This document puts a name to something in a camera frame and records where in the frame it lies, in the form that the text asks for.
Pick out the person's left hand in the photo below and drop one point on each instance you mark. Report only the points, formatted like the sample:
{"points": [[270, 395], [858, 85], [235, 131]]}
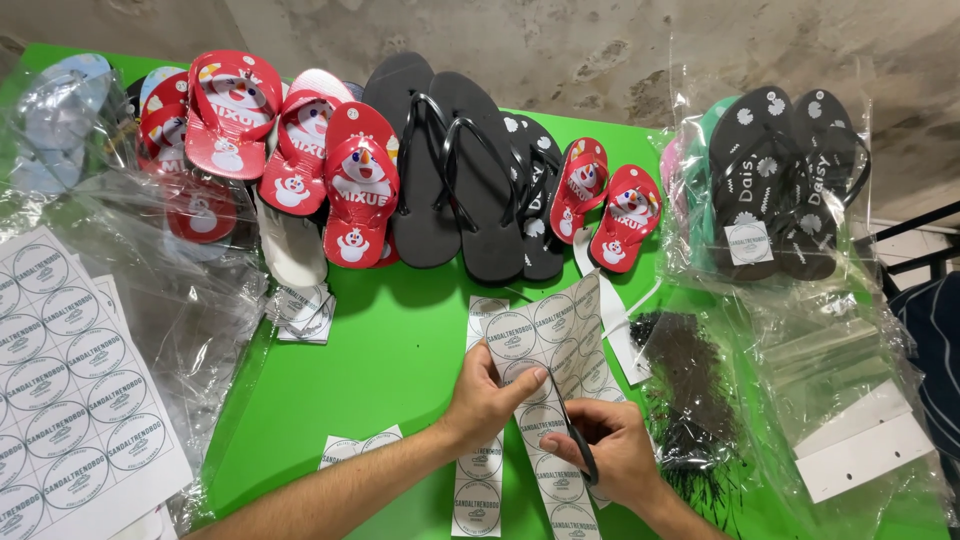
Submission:
{"points": [[480, 405]]}

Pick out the person's right hand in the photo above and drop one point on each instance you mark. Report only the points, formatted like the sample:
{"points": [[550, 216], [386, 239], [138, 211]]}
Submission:
{"points": [[619, 450]]}

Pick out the black scissors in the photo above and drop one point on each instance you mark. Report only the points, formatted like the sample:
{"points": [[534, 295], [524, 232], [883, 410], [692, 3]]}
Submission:
{"points": [[583, 446]]}

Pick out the round label sticker sheet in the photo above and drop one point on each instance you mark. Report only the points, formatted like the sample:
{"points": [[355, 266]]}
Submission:
{"points": [[551, 330]]}

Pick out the cut strip of round labels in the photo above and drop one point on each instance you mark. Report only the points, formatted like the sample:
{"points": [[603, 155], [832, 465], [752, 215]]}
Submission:
{"points": [[562, 487], [484, 309], [478, 495]]}

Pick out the pile of black tag fasteners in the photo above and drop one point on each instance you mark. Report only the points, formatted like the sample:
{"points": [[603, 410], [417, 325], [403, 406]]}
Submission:
{"points": [[686, 375]]}

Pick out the short strip of round labels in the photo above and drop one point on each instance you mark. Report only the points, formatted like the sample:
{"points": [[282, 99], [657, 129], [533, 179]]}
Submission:
{"points": [[352, 446]]}

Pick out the white paper backing strip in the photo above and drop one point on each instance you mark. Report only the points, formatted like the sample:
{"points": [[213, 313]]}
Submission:
{"points": [[611, 315]]}

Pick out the plain black flip-flop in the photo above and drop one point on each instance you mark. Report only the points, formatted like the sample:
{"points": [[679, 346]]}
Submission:
{"points": [[420, 210], [487, 232]]}

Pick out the pile of cut square labels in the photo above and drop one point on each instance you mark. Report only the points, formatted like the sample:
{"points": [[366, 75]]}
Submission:
{"points": [[301, 311]]}

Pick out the unbagged black daisy flip-flop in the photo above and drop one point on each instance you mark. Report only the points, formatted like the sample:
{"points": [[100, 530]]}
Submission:
{"points": [[541, 210]]}

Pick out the clear bag around flip-flops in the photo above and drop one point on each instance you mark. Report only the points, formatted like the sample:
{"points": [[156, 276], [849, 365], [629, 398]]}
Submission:
{"points": [[757, 285]]}

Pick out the stack of flat clear bags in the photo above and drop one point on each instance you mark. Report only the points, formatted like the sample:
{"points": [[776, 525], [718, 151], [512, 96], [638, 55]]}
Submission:
{"points": [[825, 352]]}

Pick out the small red snowman flip-flop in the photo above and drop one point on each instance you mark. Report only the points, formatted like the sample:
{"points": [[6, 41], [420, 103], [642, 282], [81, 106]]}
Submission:
{"points": [[624, 221], [577, 187]]}

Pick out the large red snowman flip-flop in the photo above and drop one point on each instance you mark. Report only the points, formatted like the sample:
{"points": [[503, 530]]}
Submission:
{"points": [[229, 120], [360, 202], [300, 161]]}

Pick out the white flip-flop sole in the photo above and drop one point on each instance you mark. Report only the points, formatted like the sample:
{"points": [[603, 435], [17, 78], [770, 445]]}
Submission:
{"points": [[291, 251]]}

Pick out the white cardboard header cards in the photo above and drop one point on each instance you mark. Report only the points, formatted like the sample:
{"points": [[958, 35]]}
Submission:
{"points": [[862, 442]]}

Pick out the square label on bag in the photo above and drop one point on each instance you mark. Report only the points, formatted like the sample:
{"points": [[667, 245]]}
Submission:
{"points": [[748, 243]]}

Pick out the green flip-flop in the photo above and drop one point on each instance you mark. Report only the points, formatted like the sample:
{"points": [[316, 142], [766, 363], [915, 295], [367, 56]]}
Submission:
{"points": [[699, 195]]}

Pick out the pink flip-flop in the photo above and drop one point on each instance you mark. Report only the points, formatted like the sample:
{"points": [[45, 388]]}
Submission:
{"points": [[670, 165]]}

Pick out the bagged black daisy flip-flop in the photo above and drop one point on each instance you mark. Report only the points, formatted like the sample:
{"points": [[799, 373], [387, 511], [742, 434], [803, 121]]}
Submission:
{"points": [[821, 195], [750, 172]]}

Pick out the heap of clear plastic bags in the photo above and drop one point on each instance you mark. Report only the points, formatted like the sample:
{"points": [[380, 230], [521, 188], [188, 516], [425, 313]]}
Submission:
{"points": [[172, 300]]}

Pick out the bagged red snowman flip-flop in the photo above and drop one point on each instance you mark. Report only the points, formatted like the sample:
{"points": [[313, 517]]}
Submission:
{"points": [[163, 127], [201, 214]]}

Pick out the stack of uncut label sheets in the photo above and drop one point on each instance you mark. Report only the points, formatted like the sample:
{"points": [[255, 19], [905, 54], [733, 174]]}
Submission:
{"points": [[67, 390]]}

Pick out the bagged light blue flip-flops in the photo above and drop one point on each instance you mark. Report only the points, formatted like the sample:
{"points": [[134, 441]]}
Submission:
{"points": [[56, 120]]}

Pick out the black metal chair frame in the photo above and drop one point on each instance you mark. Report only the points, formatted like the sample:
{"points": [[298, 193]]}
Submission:
{"points": [[911, 240]]}

